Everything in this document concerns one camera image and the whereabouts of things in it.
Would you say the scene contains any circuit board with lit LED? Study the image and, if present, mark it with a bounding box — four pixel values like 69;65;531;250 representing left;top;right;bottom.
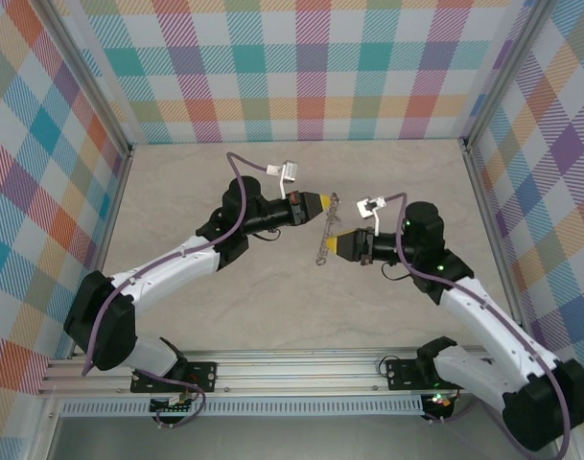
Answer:
423;392;456;421

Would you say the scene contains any grey metal lower panel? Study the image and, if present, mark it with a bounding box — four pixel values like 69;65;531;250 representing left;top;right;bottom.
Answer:
46;414;561;460

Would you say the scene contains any circuit board with green connector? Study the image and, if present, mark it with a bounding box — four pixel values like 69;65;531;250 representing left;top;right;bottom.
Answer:
150;395;195;416

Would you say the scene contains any thin black right gripper cable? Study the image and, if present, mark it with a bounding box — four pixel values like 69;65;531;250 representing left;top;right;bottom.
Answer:
382;261;410;285

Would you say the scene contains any aluminium side rail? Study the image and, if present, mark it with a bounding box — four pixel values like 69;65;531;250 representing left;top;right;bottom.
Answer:
463;142;533;357
70;143;135;358

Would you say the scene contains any aluminium mounting rail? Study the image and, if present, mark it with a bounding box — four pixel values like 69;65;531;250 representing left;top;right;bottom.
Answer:
36;348;567;397

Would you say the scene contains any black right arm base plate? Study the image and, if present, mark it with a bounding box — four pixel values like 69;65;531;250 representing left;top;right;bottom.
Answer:
385;356;475;392

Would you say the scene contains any aluminium frame post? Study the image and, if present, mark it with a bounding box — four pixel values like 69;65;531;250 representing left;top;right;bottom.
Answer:
461;0;555;154
40;0;135;162

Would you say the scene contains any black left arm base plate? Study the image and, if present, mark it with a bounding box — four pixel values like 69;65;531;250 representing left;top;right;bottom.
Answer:
129;361;220;395

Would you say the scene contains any white slotted cable duct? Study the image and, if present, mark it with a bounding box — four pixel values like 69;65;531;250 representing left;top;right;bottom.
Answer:
60;395;425;417

